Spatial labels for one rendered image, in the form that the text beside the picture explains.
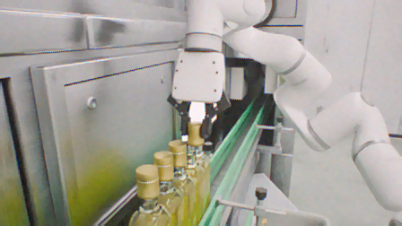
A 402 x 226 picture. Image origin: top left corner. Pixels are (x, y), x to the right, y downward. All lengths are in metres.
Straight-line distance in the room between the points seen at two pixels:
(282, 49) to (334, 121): 0.20
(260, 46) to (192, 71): 0.21
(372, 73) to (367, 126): 3.62
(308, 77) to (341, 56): 3.54
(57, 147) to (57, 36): 0.16
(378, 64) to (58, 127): 4.11
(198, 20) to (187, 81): 0.12
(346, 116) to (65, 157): 0.58
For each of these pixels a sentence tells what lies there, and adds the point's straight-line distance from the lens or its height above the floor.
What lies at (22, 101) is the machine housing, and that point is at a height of 1.27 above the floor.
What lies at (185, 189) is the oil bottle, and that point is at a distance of 0.56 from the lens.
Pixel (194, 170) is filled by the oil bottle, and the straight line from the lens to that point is 0.61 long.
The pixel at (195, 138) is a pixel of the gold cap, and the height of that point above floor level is 1.16.
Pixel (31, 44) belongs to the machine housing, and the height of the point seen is 1.35.
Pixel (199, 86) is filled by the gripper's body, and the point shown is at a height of 1.26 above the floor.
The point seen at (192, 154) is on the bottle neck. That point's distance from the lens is 0.60.
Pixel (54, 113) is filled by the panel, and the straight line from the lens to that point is 0.46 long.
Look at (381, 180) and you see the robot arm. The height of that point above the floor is 1.10.
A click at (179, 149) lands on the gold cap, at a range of 0.53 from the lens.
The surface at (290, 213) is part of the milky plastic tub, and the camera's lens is 0.96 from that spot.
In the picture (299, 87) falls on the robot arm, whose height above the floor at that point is 1.24.
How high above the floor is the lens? 1.36
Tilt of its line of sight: 17 degrees down
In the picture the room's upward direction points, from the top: straight up
